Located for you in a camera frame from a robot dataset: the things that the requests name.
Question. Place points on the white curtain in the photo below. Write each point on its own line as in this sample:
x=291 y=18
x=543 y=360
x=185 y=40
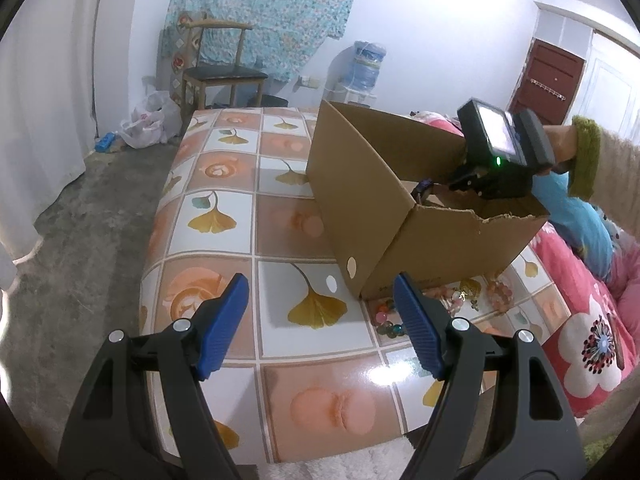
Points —
x=45 y=135

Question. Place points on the person's right hand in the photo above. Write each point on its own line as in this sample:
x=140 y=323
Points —
x=561 y=147

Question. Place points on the small gold earring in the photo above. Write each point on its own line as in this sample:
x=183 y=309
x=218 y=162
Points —
x=470 y=291

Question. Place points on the wooden chair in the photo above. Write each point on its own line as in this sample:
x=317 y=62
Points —
x=225 y=74

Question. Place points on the white plastic bag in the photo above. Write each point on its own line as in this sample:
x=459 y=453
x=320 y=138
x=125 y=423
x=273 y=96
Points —
x=150 y=122

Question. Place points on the brown door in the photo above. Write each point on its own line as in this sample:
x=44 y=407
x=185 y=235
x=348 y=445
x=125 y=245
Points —
x=547 y=80

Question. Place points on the wall power outlet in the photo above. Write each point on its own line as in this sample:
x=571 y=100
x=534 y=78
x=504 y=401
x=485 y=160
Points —
x=310 y=81

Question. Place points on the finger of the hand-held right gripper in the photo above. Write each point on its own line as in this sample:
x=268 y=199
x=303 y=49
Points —
x=465 y=178

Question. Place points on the tile patterned tablecloth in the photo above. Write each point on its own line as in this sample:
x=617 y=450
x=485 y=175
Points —
x=300 y=240

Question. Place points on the brown cardboard box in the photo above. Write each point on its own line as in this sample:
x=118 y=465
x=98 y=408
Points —
x=450 y=245

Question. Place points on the patterned folded board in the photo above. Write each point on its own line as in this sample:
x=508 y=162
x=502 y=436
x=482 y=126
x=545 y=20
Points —
x=175 y=60

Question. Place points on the person's right forearm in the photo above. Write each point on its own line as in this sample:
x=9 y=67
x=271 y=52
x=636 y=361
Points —
x=620 y=170

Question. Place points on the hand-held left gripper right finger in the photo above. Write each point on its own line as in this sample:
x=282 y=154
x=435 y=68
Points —
x=417 y=327

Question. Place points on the white fluffy rug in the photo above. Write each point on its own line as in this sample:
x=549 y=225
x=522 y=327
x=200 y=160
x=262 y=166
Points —
x=325 y=467

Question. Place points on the white door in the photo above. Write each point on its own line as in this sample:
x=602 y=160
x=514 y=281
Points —
x=610 y=90

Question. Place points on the blue floral wall cloth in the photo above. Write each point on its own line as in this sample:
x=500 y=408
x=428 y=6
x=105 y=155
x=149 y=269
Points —
x=280 y=10

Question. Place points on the white water dispenser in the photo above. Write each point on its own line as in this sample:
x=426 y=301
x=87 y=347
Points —
x=350 y=97

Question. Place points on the small blue floor item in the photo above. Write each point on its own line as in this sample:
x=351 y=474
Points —
x=105 y=142

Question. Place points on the pink floral blanket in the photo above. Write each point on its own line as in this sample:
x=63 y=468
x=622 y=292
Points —
x=590 y=340

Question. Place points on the black bin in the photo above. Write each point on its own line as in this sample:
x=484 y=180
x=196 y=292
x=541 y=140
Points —
x=274 y=101

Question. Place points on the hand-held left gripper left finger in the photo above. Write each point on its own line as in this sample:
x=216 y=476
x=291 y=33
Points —
x=222 y=332

